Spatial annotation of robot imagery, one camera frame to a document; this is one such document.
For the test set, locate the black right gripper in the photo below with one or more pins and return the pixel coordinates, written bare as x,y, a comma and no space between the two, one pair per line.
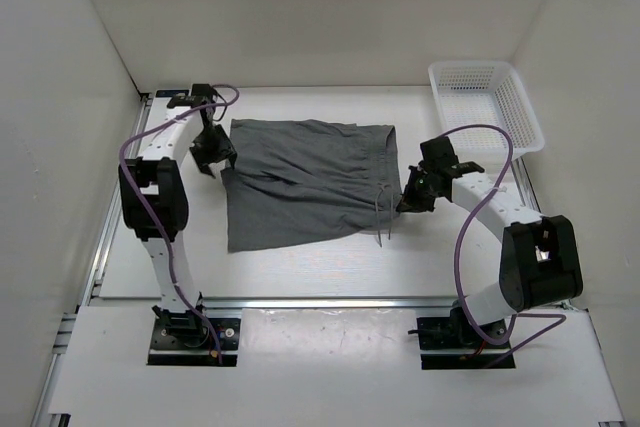
410,202

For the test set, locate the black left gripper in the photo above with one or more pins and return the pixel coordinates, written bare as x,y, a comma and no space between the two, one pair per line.
224,150

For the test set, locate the grey drawstring shorts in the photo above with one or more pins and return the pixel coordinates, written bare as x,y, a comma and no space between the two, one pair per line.
301,182

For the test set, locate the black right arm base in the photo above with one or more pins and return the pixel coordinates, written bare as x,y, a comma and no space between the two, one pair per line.
446,341

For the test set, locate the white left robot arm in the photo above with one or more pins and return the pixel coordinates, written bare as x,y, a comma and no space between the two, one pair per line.
154,200

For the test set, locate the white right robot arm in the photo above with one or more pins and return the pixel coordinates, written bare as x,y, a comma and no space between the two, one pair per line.
539,262

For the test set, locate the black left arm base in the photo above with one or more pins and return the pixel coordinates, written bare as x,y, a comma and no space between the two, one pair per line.
183,340

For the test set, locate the white perforated plastic basket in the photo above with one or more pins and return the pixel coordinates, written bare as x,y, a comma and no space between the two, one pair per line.
484,92

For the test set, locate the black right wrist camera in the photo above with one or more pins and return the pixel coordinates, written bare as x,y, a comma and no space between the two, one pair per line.
439,157

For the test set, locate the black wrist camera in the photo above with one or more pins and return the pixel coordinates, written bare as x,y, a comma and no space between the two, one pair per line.
200,94
439,157

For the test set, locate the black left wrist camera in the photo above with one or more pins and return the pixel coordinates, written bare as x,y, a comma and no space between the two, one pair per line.
200,94

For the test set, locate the aluminium front rail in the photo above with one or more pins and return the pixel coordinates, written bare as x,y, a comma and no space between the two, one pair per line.
278,303

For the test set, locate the aluminium rail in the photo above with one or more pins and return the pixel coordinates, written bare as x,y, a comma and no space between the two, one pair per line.
278,303
75,197

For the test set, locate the aluminium left side rail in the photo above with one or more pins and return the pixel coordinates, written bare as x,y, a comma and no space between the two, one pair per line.
75,197

